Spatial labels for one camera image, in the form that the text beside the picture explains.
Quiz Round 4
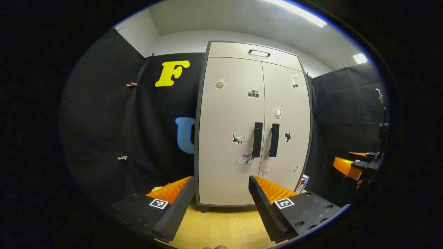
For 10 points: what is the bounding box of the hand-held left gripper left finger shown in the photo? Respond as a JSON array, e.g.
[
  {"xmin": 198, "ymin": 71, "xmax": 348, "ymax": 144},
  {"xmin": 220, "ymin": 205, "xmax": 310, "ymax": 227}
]
[{"xmin": 104, "ymin": 176, "xmax": 197, "ymax": 243}]

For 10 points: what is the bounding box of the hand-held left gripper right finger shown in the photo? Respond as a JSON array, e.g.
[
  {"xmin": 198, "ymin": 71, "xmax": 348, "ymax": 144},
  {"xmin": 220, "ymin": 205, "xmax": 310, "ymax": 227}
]
[{"xmin": 248, "ymin": 175, "xmax": 352, "ymax": 243}]

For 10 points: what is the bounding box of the black door handle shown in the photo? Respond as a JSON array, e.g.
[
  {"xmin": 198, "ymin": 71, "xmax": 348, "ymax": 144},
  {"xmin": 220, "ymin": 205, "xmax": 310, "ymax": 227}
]
[
  {"xmin": 269, "ymin": 123, "xmax": 280, "ymax": 158},
  {"xmin": 252, "ymin": 122, "xmax": 263, "ymax": 158}
]

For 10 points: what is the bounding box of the beige cabinet door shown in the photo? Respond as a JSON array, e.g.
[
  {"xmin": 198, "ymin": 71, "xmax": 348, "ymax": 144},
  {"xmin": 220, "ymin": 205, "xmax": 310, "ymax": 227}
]
[
  {"xmin": 198, "ymin": 57, "xmax": 266, "ymax": 207},
  {"xmin": 250, "ymin": 62, "xmax": 311, "ymax": 205}
]

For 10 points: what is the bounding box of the beige double-door shoe cabinet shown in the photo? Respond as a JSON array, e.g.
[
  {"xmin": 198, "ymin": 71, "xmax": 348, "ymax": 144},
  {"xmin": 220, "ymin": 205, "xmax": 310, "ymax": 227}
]
[{"xmin": 194, "ymin": 40, "xmax": 314, "ymax": 213}]

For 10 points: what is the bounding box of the striped book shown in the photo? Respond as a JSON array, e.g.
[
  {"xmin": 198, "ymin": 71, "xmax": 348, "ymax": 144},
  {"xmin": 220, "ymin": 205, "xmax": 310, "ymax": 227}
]
[{"xmin": 296, "ymin": 175, "xmax": 310, "ymax": 193}]

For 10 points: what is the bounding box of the black backdrop cloth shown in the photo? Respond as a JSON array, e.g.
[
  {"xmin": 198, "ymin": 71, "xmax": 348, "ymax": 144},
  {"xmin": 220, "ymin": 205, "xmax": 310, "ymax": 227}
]
[{"xmin": 59, "ymin": 27, "xmax": 390, "ymax": 215}]

